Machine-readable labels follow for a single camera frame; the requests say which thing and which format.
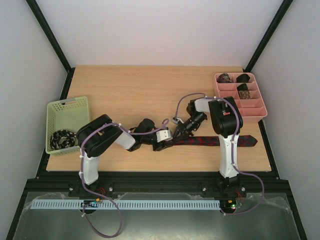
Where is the red navy striped tie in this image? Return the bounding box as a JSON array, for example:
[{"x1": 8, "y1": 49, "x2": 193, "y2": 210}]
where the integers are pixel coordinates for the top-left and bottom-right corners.
[{"x1": 171, "y1": 135, "x2": 258, "y2": 147}]

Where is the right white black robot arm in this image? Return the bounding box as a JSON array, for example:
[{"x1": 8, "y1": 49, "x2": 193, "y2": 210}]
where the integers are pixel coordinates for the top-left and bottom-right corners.
[{"x1": 173, "y1": 96, "x2": 243, "y2": 196}]

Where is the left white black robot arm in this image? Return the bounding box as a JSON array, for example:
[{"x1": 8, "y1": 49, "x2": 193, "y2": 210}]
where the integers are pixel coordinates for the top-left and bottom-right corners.
[{"x1": 76, "y1": 114, "x2": 173, "y2": 186}]

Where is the dark floral rolled tie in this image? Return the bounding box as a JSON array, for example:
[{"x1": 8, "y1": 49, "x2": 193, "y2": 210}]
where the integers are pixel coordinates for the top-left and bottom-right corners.
[{"x1": 216, "y1": 73, "x2": 232, "y2": 84}]

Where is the brown patterned rolled tie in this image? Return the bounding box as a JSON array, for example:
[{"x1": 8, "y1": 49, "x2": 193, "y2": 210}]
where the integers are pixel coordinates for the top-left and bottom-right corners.
[{"x1": 238, "y1": 90, "x2": 251, "y2": 100}]

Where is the pink divided organizer tray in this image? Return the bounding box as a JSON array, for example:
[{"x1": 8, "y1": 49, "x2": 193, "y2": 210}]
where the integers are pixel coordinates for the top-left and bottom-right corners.
[{"x1": 213, "y1": 72, "x2": 268, "y2": 123}]

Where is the black rolled tie middle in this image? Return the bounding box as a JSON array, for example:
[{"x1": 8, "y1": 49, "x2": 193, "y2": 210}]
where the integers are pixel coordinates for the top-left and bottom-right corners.
[{"x1": 237, "y1": 83, "x2": 249, "y2": 92}]

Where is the black rolled tie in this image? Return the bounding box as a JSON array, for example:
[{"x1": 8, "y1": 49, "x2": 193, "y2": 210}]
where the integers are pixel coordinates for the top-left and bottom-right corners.
[
  {"x1": 236, "y1": 73, "x2": 251, "y2": 83},
  {"x1": 237, "y1": 83, "x2": 249, "y2": 92}
]

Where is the black rolled tie back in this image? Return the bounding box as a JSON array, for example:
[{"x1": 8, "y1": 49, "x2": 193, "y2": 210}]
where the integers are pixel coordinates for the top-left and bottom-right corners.
[{"x1": 236, "y1": 73, "x2": 251, "y2": 83}]

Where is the green plastic basket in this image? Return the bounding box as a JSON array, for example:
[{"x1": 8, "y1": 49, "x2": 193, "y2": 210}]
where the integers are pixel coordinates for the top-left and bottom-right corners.
[{"x1": 45, "y1": 96, "x2": 91, "y2": 156}]

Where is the black white patterned tie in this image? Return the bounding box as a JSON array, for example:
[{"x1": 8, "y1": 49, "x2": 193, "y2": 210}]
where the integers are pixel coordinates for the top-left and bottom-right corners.
[{"x1": 49, "y1": 129, "x2": 76, "y2": 150}]

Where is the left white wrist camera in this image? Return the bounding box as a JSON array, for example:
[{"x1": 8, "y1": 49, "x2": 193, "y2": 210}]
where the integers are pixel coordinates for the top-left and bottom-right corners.
[{"x1": 155, "y1": 129, "x2": 173, "y2": 143}]

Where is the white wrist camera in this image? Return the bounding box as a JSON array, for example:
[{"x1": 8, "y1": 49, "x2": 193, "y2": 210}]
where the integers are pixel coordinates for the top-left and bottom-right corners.
[
  {"x1": 155, "y1": 129, "x2": 173, "y2": 143},
  {"x1": 172, "y1": 117, "x2": 184, "y2": 125}
]

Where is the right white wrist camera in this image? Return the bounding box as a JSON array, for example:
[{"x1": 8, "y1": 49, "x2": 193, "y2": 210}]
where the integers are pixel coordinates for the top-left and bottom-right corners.
[{"x1": 172, "y1": 117, "x2": 184, "y2": 125}]

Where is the black aluminium frame rail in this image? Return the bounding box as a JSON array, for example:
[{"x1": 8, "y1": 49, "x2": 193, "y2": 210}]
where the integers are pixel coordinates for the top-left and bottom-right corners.
[{"x1": 22, "y1": 172, "x2": 293, "y2": 199}]

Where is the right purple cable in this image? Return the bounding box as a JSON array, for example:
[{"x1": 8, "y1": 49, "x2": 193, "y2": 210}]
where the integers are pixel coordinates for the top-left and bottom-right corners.
[{"x1": 175, "y1": 92, "x2": 265, "y2": 217}]

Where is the purple cable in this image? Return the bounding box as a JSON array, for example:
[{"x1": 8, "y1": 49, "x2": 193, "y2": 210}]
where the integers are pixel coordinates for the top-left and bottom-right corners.
[
  {"x1": 79, "y1": 117, "x2": 170, "y2": 238},
  {"x1": 175, "y1": 92, "x2": 265, "y2": 217}
]

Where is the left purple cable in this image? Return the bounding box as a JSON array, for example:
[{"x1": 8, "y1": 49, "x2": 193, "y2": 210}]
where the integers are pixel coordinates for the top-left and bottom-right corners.
[{"x1": 79, "y1": 117, "x2": 170, "y2": 238}]

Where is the light blue cable duct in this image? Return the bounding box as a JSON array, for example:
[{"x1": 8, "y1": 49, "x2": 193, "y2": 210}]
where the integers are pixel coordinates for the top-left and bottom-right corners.
[{"x1": 30, "y1": 199, "x2": 221, "y2": 211}]

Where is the right black frame post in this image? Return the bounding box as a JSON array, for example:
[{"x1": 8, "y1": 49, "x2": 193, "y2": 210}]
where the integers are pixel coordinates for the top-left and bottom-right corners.
[{"x1": 242, "y1": 0, "x2": 294, "y2": 73}]

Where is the black frame post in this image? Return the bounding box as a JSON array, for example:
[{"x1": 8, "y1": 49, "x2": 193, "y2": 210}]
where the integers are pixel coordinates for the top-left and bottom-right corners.
[
  {"x1": 242, "y1": 0, "x2": 294, "y2": 73},
  {"x1": 24, "y1": 0, "x2": 73, "y2": 73}
]

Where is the left black frame post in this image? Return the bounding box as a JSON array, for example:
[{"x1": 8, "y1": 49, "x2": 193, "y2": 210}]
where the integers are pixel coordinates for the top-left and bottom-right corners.
[{"x1": 24, "y1": 0, "x2": 73, "y2": 73}]

